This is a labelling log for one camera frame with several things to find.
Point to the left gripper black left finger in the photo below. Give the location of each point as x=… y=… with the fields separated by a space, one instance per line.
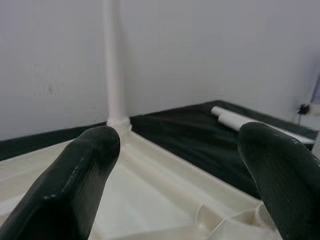
x=62 y=187

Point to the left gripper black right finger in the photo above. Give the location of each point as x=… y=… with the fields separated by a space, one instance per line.
x=282 y=180

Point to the white plastic table top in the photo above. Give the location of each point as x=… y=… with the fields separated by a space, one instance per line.
x=155 y=195

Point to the white plastic table leg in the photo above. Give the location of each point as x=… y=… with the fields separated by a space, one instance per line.
x=115 y=62
x=228 y=122
x=223 y=111

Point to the black table cloth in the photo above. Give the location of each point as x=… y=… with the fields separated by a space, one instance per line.
x=195 y=135

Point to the black wall plug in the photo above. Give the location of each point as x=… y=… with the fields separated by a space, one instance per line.
x=303 y=109

